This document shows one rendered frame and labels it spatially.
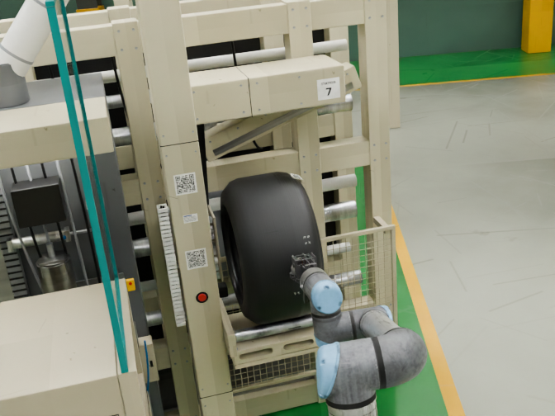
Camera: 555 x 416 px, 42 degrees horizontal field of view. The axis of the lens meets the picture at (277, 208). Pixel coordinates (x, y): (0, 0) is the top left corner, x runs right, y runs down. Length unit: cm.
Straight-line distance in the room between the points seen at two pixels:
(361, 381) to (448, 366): 247
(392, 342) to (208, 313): 120
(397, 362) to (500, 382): 239
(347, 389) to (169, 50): 126
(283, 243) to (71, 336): 77
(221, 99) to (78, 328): 101
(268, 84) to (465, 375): 202
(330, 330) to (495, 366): 203
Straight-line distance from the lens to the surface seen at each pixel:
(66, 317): 230
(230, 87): 270
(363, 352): 162
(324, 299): 212
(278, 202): 251
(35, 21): 263
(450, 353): 417
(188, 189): 250
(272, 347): 273
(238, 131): 289
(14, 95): 267
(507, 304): 464
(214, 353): 281
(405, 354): 164
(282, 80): 274
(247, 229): 247
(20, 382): 206
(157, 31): 236
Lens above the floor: 237
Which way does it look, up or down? 23 degrees down
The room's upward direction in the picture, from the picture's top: 5 degrees counter-clockwise
